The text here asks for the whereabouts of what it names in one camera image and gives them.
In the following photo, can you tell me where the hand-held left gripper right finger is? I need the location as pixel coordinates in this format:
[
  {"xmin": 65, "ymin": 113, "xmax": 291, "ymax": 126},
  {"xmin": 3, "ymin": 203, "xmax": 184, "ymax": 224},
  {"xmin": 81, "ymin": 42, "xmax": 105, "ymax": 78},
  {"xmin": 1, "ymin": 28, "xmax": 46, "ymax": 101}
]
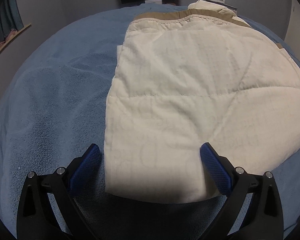
[{"xmin": 199, "ymin": 142, "xmax": 284, "ymax": 240}]

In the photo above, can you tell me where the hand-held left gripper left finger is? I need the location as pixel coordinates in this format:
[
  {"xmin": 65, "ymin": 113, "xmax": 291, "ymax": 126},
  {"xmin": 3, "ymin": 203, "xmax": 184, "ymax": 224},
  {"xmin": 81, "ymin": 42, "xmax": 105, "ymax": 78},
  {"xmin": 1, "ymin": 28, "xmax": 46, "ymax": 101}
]
[{"xmin": 16, "ymin": 143, "xmax": 101, "ymax": 240}]

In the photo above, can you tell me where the cream hooded puffer jacket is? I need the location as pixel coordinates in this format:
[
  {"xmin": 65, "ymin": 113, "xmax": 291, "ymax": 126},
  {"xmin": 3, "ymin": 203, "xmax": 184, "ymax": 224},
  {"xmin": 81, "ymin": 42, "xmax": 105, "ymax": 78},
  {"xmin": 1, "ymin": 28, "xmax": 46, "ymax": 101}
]
[{"xmin": 104, "ymin": 0, "xmax": 300, "ymax": 203}]

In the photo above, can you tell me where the blue fleece blanket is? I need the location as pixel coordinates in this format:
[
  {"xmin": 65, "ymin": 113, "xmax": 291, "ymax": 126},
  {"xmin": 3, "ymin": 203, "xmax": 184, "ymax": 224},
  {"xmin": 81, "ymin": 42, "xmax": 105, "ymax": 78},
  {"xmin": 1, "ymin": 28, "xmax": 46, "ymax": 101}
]
[{"xmin": 0, "ymin": 1, "xmax": 300, "ymax": 240}]

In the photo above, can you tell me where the wooden shelf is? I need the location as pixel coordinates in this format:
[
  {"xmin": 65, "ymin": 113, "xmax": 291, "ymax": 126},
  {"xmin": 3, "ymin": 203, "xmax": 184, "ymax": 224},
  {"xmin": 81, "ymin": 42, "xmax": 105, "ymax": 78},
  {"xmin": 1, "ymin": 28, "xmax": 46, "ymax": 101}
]
[{"xmin": 0, "ymin": 23, "xmax": 32, "ymax": 62}]

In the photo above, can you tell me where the blue curtain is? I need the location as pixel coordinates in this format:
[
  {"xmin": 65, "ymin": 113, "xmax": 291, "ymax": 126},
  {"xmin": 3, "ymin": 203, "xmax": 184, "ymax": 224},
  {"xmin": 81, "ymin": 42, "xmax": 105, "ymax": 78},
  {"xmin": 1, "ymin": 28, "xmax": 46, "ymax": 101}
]
[{"xmin": 0, "ymin": 0, "xmax": 24, "ymax": 34}]

